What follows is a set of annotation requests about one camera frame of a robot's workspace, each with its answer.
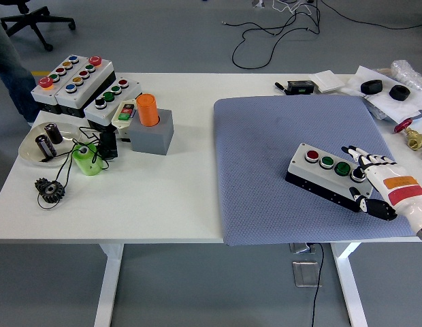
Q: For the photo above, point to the clear bubble wrap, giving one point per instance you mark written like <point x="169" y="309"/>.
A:
<point x="408" y="75"/>

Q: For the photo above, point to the small black adapter box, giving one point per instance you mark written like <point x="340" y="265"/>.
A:
<point x="108" y="144"/>

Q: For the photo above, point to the grey-blue textured mat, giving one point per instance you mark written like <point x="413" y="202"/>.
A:
<point x="265" y="153"/>

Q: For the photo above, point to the orange cylinder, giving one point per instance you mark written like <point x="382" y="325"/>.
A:
<point x="147" y="110"/>

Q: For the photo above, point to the black bevel gear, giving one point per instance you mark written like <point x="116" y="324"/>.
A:
<point x="51" y="192"/>

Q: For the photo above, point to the white table leg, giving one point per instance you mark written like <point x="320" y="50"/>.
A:
<point x="348" y="279"/>
<point x="109" y="279"/>

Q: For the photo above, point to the black cylindrical capacitor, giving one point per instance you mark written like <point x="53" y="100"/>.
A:
<point x="54" y="134"/>
<point x="46" y="148"/>

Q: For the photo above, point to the silver metal dish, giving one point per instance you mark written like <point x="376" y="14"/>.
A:
<point x="30" y="150"/>

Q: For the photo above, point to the grey block with hole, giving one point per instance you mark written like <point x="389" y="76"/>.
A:
<point x="149" y="139"/>

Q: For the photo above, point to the cream red-green switch box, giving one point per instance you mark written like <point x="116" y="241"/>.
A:
<point x="119" y="123"/>

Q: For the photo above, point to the four-button control box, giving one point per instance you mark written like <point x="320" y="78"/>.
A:
<point x="303" y="163"/>

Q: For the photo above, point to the white paper sheet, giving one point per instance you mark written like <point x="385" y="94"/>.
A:
<point x="367" y="73"/>

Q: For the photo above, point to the open metal floor socket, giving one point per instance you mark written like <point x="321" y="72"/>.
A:
<point x="299" y="248"/>

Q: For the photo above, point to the black module with green label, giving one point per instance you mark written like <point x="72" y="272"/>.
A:
<point x="299" y="86"/>

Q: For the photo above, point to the clear plastic packet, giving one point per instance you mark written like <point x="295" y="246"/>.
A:
<point x="377" y="110"/>

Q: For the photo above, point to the metal floor socket plate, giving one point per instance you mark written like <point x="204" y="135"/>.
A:
<point x="306" y="274"/>

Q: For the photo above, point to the five-button box with mushroom button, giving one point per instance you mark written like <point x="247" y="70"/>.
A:
<point x="85" y="85"/>
<point x="44" y="93"/>

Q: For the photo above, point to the green plastic cylinder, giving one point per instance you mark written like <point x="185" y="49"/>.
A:
<point x="88" y="165"/>

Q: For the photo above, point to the white switch plate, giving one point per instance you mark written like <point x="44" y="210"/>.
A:
<point x="328" y="81"/>

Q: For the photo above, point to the four-button box with black knob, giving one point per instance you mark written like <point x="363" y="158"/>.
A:
<point x="95" y="114"/>

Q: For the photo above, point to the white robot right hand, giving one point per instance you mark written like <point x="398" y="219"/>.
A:
<point x="394" y="184"/>

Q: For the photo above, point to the black office chair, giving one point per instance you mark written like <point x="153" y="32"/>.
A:
<point x="37" y="20"/>

